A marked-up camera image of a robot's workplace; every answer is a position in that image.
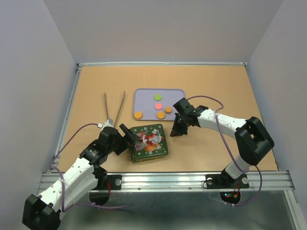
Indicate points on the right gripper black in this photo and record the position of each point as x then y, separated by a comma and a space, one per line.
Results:
176, 131

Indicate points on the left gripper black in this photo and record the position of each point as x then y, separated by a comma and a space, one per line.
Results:
129, 138

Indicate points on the gold tin lid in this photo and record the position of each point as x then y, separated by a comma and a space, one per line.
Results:
150, 134

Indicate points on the metal tongs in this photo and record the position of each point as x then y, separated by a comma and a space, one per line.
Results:
113, 107

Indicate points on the gold cookie tin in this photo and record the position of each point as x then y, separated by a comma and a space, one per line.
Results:
143, 152

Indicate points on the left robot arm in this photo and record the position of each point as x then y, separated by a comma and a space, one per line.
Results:
45, 210

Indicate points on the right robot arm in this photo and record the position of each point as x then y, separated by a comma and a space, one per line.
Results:
246, 140

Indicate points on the tan round cookie right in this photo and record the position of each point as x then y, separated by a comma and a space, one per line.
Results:
168, 110

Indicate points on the tan round cookie bottom-left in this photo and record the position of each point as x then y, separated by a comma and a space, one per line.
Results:
138, 115

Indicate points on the tan round cookie bottom-middle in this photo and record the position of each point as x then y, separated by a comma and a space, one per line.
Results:
160, 115

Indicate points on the pink round cookie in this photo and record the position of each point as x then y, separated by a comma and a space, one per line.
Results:
158, 106

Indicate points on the lavender plastic tray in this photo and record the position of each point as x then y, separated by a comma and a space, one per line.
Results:
144, 101

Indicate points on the green round cookie right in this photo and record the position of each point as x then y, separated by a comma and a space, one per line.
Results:
157, 97

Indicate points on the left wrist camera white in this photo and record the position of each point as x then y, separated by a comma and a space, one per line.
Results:
108, 123

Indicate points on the aluminium frame rail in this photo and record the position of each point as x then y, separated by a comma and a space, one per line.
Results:
143, 182

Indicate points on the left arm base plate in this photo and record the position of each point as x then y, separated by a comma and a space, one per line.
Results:
112, 182

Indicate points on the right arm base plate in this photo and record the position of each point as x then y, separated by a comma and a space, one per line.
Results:
223, 181

